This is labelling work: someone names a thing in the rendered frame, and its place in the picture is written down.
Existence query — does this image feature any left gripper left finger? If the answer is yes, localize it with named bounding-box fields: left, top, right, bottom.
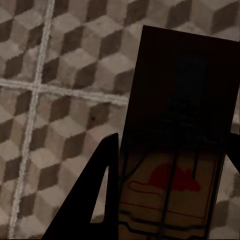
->
left=41, top=133, right=119, bottom=240

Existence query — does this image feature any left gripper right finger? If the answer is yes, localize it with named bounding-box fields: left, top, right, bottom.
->
left=226, top=133, right=240, bottom=173

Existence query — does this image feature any mousetrap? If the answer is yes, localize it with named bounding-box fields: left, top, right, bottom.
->
left=118, top=25, right=240, bottom=240

